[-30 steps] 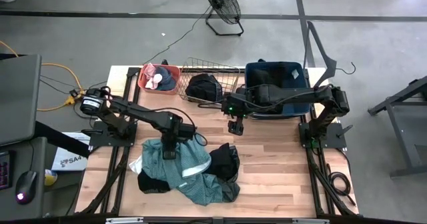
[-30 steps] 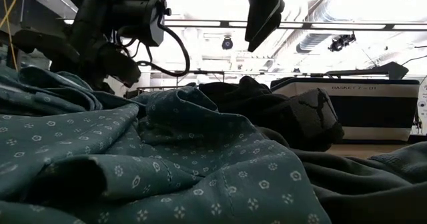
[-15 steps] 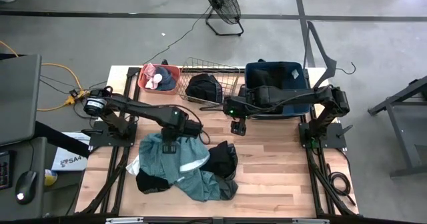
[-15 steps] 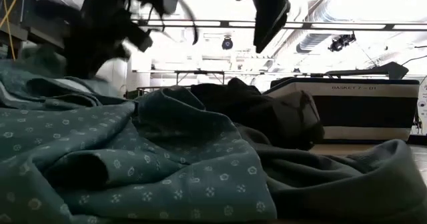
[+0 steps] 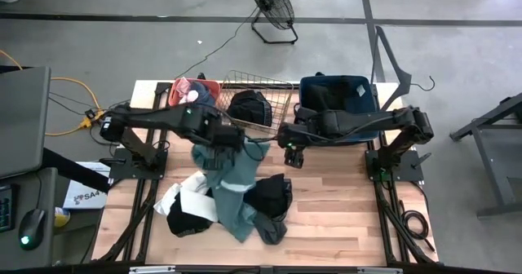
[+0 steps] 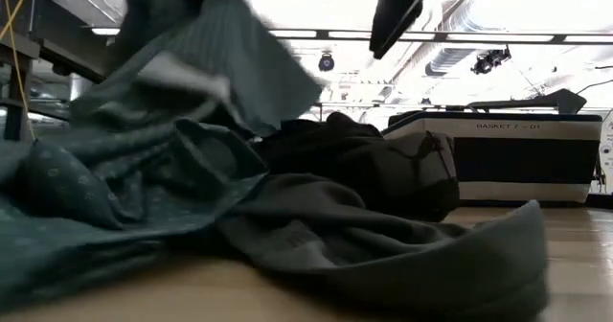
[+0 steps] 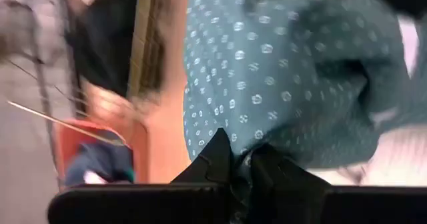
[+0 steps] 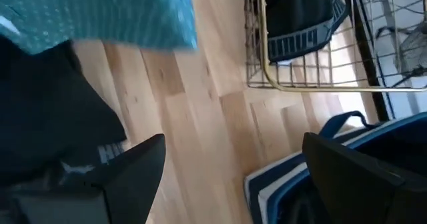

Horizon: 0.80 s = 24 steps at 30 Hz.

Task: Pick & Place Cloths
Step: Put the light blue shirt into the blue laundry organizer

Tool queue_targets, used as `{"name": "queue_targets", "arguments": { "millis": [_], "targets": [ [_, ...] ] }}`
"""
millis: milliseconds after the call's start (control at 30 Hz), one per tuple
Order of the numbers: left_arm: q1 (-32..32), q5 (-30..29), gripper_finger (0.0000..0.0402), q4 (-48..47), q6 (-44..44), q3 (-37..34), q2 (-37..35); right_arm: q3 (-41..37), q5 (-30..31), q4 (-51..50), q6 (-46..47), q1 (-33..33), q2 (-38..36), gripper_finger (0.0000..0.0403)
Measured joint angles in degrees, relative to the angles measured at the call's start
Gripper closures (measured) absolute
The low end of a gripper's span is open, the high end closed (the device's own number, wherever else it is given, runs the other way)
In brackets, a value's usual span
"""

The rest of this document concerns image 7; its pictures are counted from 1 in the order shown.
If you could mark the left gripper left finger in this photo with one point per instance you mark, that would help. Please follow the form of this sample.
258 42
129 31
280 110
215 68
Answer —
213 164

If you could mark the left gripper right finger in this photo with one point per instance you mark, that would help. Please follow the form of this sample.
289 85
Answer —
280 177

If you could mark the teal floral-print shirt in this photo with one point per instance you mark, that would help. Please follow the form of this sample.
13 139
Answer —
267 67

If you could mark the black garment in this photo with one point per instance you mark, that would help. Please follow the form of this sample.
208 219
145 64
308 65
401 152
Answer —
100 44

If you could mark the navy cloth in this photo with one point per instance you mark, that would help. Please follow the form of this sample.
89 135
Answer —
100 160

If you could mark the white cloth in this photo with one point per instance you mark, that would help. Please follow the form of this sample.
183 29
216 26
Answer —
400 157

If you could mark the pink plastic bin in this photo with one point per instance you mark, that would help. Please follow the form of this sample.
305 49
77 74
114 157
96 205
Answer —
70 140

